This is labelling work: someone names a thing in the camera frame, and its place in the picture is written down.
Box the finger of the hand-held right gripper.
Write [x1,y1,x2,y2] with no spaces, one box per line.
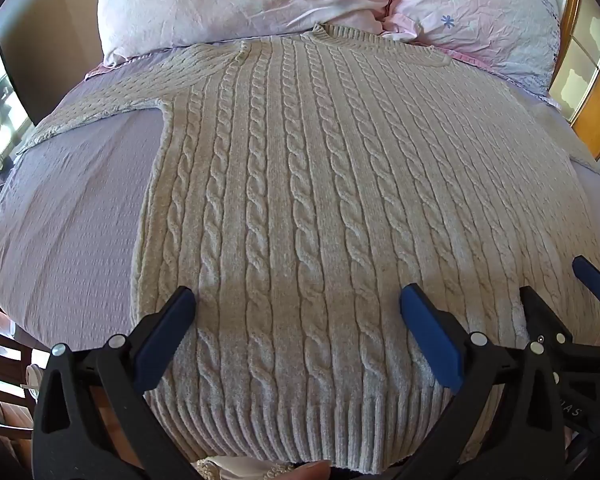
[572,255,600,306]
[519,285,574,352]

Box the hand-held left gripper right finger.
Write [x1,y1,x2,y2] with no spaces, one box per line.
[394,283,567,480]

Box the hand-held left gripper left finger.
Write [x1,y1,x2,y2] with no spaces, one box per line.
[32,286,207,480]

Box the cream cable knit sweater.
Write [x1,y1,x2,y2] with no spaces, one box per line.
[17,22,600,476]

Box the white lace cloth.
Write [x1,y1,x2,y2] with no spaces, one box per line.
[194,456,301,480]

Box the lilac bed sheet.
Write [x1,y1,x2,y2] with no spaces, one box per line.
[0,52,600,356]

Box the wooden chair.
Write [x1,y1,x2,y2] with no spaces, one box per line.
[0,285,48,443]

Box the wooden cabinet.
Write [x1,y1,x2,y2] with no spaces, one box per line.
[549,0,600,162]

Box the pink floral pillow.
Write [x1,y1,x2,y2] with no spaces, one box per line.
[380,0,567,106]

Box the dark flat panel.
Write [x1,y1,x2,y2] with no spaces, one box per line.
[0,0,110,127]

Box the white floral pillow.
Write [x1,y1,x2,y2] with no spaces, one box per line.
[97,0,396,67]

